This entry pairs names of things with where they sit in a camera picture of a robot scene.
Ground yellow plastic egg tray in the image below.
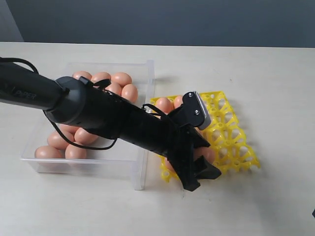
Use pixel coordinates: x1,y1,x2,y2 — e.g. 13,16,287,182
150,90,261,184

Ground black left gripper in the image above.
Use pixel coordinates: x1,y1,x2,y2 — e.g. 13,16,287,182
162,125,221,191

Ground clear plastic bin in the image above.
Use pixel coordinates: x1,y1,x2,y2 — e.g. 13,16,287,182
20,59,156,190

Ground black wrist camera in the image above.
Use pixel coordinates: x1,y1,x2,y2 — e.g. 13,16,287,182
168,91,211,130

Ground black cable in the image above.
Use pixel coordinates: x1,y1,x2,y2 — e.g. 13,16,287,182
43,78,119,150

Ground brown egg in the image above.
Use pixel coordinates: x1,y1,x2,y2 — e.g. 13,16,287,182
47,131,74,150
72,71,92,80
173,95,183,109
111,72,132,87
91,72,111,84
121,84,138,103
34,146,63,169
64,145,87,169
105,82,122,96
74,128,98,145
194,147,215,169
164,159,175,173
155,97,174,114
59,124,79,134

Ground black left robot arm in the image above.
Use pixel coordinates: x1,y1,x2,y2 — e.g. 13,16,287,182
0,58,221,191

